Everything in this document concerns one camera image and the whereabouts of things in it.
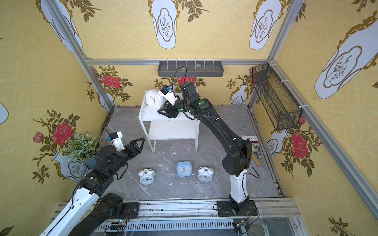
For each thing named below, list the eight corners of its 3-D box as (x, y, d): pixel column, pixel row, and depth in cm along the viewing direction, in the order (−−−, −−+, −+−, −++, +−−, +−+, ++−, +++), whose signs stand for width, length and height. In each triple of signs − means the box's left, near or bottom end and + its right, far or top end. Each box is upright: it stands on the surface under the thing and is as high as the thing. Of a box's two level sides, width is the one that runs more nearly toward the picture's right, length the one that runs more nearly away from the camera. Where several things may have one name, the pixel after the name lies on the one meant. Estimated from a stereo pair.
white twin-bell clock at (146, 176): (141, 185, 84) (136, 179, 76) (143, 174, 88) (139, 168, 80) (154, 185, 84) (150, 179, 77) (155, 174, 88) (152, 168, 80)
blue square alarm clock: (177, 176, 86) (175, 171, 80) (177, 167, 90) (176, 161, 83) (192, 176, 86) (192, 171, 80) (192, 167, 90) (192, 161, 83)
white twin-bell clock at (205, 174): (198, 181, 85) (199, 176, 77) (197, 173, 88) (198, 166, 81) (211, 181, 85) (214, 176, 77) (211, 173, 88) (213, 166, 81)
